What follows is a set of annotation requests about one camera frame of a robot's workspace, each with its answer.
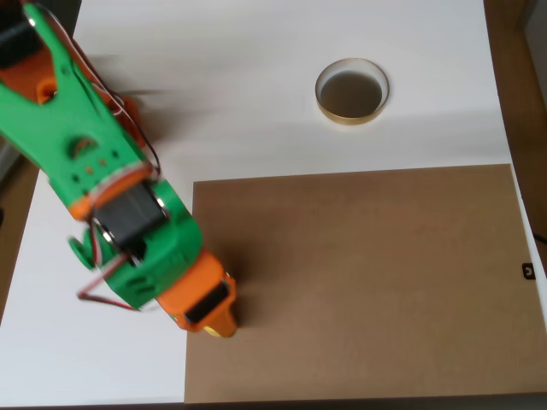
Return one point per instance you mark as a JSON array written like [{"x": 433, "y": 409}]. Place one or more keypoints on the orange gripper black servo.
[{"x": 208, "y": 304}]

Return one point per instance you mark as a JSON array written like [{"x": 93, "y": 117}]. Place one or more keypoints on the small yellow plastic piece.
[{"x": 211, "y": 331}]

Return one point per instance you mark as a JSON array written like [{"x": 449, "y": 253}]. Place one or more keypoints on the orange green robot arm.
[{"x": 72, "y": 128}]

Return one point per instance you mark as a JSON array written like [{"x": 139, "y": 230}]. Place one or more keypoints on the round clear shallow dish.
[{"x": 351, "y": 96}]

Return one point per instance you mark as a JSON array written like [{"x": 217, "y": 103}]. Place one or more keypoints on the brown fibreboard panel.
[{"x": 354, "y": 282}]

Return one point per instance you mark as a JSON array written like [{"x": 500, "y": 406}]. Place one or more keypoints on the large white base panel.
[{"x": 299, "y": 141}]

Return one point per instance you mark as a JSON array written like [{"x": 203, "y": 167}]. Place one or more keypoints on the small black clip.
[{"x": 528, "y": 271}]

